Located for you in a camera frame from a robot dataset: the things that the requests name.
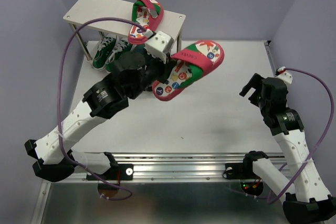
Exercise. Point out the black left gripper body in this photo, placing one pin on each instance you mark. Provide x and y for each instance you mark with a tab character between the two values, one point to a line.
154	70

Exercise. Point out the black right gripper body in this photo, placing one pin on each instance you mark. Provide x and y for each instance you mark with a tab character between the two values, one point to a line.
262	106

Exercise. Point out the green canvas sneaker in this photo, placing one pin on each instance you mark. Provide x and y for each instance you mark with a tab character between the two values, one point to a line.
120	47
103	50

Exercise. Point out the colourful pink slide sandal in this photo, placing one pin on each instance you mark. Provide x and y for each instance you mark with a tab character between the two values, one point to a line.
147	13

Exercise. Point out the green leather loafer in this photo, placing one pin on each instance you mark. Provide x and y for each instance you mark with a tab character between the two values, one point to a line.
139	48

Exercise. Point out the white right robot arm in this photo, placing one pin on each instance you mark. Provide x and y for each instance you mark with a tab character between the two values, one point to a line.
304	197

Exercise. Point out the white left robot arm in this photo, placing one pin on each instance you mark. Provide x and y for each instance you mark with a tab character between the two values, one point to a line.
55	158

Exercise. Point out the white two-tier shoe shelf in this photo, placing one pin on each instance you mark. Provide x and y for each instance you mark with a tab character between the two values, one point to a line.
85	10

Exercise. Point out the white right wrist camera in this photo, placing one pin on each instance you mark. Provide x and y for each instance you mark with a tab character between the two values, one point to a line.
283	74

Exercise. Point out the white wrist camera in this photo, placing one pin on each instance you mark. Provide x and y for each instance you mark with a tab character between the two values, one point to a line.
283	74
159	45

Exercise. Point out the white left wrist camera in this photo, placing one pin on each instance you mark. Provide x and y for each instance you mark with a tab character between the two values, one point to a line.
159	45

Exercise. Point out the aluminium mounting rail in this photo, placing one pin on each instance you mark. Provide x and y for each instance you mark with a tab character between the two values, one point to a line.
178	167

